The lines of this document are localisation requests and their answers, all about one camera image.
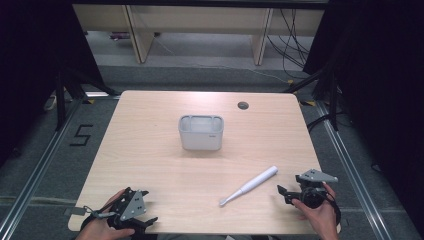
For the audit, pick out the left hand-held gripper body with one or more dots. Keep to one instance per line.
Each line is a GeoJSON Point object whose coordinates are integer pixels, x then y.
{"type": "Point", "coordinates": [132, 206]}

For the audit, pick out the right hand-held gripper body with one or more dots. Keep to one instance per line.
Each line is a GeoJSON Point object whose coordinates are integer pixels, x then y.
{"type": "Point", "coordinates": [314, 186]}

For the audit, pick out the white electric toothbrush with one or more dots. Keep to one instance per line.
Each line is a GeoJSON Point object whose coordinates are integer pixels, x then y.
{"type": "Point", "coordinates": [250, 185]}

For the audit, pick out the white plastic holder box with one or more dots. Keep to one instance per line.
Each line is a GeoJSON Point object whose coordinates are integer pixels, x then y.
{"type": "Point", "coordinates": [201, 133]}

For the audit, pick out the person's right hand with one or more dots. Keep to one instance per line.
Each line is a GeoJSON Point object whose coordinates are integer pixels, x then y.
{"type": "Point", "coordinates": [319, 220]}

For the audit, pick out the person's left hand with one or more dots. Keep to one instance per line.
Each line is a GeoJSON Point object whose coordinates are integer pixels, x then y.
{"type": "Point", "coordinates": [100, 226]}

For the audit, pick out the black metal stand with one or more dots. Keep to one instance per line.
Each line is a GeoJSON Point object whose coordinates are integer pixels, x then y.
{"type": "Point", "coordinates": [60, 100]}
{"type": "Point", "coordinates": [332, 100]}

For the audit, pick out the dark curtain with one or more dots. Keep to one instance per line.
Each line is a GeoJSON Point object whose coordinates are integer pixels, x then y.
{"type": "Point", "coordinates": [33, 66]}
{"type": "Point", "coordinates": [380, 100]}

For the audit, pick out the beige wooden desk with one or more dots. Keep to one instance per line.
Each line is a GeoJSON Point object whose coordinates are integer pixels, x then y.
{"type": "Point", "coordinates": [200, 20]}

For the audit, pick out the metal floor rail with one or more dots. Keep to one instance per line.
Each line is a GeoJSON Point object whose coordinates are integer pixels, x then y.
{"type": "Point", "coordinates": [353, 173]}
{"type": "Point", "coordinates": [36, 166]}

